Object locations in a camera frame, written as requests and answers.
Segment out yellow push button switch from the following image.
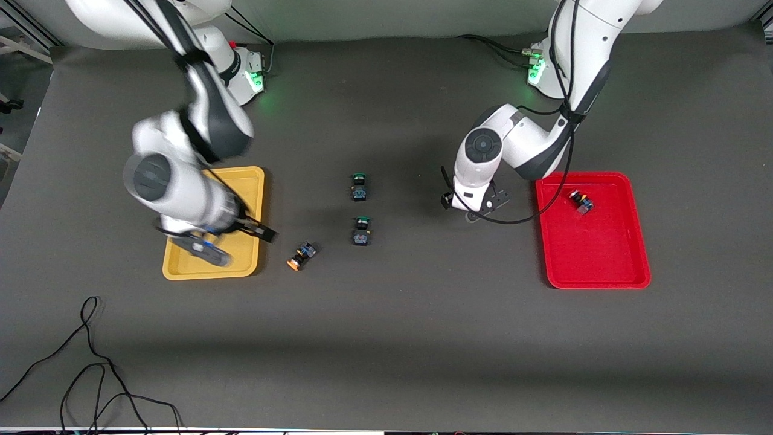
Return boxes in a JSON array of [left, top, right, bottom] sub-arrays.
[[286, 242, 319, 271]]

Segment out yellow plastic tray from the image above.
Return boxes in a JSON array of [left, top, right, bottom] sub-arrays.
[[162, 166, 266, 281]]

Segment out dark grey table mat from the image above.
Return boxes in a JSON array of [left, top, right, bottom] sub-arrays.
[[0, 21, 773, 433]]

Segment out red plastic tray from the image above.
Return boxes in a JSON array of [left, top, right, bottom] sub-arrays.
[[535, 172, 652, 290]]

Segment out white background beam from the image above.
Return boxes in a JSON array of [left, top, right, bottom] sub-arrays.
[[0, 33, 52, 65]]

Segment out black left arm wrist cable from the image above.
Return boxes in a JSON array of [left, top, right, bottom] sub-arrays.
[[440, 0, 585, 225]]

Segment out black arm wrist cable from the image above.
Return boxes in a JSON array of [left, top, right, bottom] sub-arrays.
[[440, 0, 585, 225], [124, 0, 213, 68]]

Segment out thin black loose cable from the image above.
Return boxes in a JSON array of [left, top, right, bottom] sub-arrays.
[[0, 296, 182, 435]]

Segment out black left arm base cables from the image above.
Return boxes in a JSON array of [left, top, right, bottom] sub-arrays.
[[456, 33, 544, 70]]

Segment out black arm base cables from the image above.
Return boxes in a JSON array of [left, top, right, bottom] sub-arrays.
[[456, 33, 544, 70], [226, 6, 276, 76]]

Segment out black right arm base cables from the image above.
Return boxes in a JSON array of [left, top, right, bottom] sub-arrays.
[[226, 6, 276, 76]]

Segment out black right arm wrist cable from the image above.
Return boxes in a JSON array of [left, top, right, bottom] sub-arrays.
[[124, 0, 213, 68]]

